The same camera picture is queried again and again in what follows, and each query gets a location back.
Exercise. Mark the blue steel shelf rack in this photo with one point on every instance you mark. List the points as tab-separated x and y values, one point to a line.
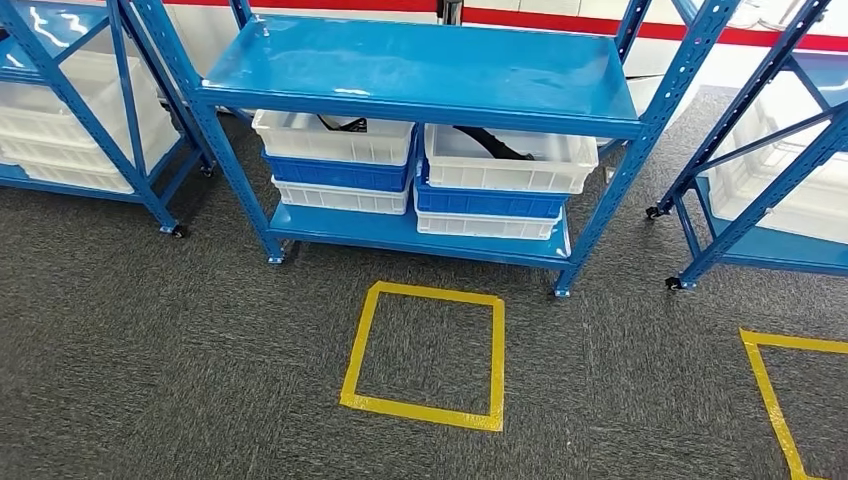
775	255
397	66
93	26

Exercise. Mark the yellow floor tape square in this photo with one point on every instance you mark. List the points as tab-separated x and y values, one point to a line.
424	412
768	397

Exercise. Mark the white car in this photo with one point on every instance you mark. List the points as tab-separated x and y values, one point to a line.
715	66

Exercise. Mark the silver stanchion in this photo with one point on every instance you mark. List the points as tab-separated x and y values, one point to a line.
795	23
752	13

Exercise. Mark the black barrier post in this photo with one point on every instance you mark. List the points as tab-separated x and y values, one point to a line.
450	10

